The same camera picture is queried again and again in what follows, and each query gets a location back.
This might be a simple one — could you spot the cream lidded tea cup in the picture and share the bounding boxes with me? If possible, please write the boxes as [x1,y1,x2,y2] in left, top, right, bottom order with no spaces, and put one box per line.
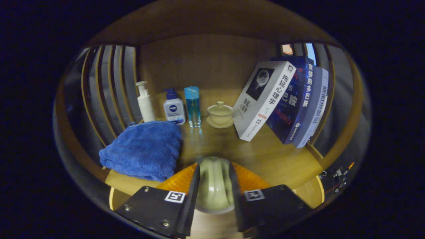
[206,101,235,129]

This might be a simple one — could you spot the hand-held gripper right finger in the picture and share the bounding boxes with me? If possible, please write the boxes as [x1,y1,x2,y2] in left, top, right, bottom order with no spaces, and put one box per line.
[229,162,313,239]

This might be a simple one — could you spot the blue folded towel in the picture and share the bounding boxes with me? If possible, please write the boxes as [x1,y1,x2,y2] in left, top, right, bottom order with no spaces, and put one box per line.
[99,120,182,182]

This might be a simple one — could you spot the pale grey-blue book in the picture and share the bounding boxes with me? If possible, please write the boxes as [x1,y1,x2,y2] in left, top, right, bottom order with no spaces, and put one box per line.
[292,66,330,149]

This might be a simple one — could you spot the dark blue book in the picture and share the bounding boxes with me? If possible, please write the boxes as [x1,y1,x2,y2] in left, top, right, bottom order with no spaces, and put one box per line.
[266,56,316,145]

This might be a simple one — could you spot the wooden drawer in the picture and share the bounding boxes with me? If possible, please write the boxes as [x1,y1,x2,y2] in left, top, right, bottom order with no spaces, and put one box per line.
[108,175,326,239]

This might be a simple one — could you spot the wooden cabinet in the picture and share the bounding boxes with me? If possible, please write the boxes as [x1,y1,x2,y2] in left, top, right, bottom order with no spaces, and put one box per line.
[55,0,366,186]

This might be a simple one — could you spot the white bottle with blue cap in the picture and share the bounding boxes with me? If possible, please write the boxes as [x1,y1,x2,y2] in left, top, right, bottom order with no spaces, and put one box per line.
[163,88,186,125]

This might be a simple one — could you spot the white pump bottle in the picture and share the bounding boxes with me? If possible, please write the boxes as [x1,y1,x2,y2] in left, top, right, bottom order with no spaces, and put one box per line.
[135,81,156,122]

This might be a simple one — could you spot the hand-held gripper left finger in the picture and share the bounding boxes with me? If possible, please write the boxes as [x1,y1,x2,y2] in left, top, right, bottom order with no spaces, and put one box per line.
[114,162,201,239]

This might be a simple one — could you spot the clear blue bottle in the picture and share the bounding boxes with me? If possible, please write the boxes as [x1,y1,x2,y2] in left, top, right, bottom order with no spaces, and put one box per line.
[184,86,202,128]

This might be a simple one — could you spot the white book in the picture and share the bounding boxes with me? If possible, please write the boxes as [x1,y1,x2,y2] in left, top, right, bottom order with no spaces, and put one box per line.
[232,60,297,142]

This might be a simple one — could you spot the wooden countertop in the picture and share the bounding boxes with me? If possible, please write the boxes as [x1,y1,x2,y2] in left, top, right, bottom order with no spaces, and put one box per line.
[105,118,324,196]

